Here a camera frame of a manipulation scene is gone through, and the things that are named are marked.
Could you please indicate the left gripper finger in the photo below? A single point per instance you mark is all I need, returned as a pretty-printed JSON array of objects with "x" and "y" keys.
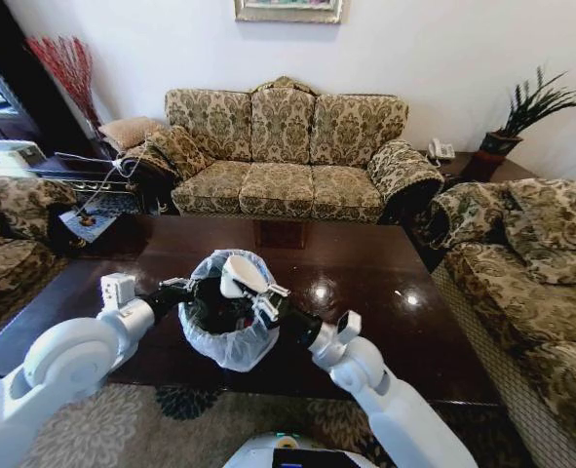
[{"x": 176, "y": 282}]

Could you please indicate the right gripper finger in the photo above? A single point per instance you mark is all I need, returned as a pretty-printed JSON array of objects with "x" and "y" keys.
[
  {"x": 275, "y": 291},
  {"x": 265, "y": 309}
]

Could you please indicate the white paper trash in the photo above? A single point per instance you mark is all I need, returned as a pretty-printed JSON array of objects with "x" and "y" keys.
[{"x": 243, "y": 278}]

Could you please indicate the trash bin with white liner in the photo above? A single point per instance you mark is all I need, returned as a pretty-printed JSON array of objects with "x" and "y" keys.
[{"x": 229, "y": 341}]

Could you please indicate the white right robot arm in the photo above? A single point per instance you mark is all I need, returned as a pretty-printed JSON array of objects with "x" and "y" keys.
[{"x": 380, "y": 385}]

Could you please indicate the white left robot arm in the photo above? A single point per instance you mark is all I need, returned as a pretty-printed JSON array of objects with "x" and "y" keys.
[{"x": 68, "y": 361}]

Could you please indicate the white robot front shell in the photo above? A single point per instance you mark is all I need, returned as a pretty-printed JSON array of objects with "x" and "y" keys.
[{"x": 297, "y": 451}]

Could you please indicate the patterned floor rug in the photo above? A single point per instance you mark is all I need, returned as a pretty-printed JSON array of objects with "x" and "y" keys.
[{"x": 170, "y": 429}]

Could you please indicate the floral patterned cushion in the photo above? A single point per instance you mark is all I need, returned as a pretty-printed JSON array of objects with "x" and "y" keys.
[{"x": 178, "y": 151}]

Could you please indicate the floral three-seat sofa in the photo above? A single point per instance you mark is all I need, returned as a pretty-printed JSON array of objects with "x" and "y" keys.
[{"x": 287, "y": 156}]

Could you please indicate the plain beige cushion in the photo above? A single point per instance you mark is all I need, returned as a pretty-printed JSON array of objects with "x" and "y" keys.
[{"x": 129, "y": 130}]

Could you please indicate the white appliance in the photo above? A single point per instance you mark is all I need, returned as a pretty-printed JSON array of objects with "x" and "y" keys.
[{"x": 7, "y": 155}]

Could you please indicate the white desk telephone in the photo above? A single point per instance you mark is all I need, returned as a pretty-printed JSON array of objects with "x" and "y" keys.
[{"x": 441, "y": 150}]

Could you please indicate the dark wooden side table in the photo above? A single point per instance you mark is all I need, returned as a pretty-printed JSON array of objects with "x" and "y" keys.
[{"x": 472, "y": 168}]

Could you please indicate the red dried branches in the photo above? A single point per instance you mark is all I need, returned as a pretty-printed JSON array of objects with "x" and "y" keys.
[{"x": 70, "y": 73}]

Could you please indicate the floral armchair with draped cover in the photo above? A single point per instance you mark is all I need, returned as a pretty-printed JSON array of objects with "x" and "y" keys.
[{"x": 536, "y": 273}]

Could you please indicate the dark wooden cabinet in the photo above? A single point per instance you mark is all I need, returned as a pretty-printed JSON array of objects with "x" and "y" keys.
[{"x": 19, "y": 73}]

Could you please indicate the potted green plant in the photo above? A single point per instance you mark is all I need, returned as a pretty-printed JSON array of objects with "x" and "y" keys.
[{"x": 511, "y": 122}]

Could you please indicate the framed wall picture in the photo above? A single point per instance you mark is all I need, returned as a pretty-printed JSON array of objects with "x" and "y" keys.
[{"x": 287, "y": 11}]

